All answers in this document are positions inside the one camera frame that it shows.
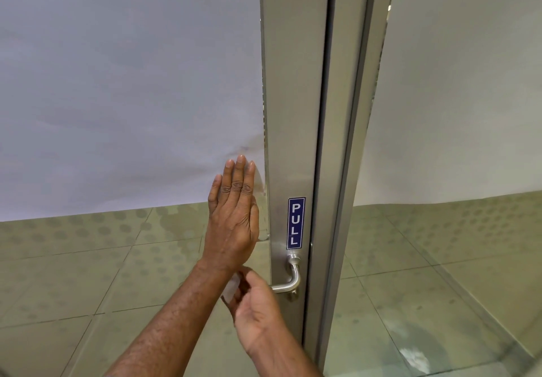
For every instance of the person's left little finger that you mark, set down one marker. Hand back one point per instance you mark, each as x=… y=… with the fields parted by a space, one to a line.
x=215 y=188

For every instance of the person's left middle finger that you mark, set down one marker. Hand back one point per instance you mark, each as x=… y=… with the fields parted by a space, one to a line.
x=240 y=171

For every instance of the large white paper sheet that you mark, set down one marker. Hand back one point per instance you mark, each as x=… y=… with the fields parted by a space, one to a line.
x=127 y=93
x=461 y=93

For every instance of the aluminium framed glass door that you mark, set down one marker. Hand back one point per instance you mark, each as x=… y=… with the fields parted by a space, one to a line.
x=292 y=93

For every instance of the glass side panel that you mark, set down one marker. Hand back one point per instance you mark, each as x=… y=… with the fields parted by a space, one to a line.
x=444 y=262

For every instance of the person's right hand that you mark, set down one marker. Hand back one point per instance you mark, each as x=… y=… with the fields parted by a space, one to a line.
x=260 y=313

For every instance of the person's right forearm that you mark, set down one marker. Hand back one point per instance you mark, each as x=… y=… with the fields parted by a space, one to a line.
x=283 y=357

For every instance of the blue door sign sticker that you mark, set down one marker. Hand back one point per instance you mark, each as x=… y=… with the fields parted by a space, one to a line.
x=296 y=223

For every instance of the aluminium door frame post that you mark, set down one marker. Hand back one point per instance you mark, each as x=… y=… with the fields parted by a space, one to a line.
x=355 y=93

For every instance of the person's right thumb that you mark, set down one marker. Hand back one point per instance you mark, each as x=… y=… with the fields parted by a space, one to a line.
x=254 y=278

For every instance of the person's left hand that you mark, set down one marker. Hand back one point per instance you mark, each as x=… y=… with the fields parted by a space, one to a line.
x=230 y=224

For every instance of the person's left thumb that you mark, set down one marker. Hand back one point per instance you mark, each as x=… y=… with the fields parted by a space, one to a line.
x=255 y=220

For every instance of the small white tape piece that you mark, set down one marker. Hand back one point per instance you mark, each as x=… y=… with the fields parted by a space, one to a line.
x=231 y=288

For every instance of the person's left forearm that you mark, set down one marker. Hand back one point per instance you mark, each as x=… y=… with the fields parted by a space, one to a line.
x=165 y=321

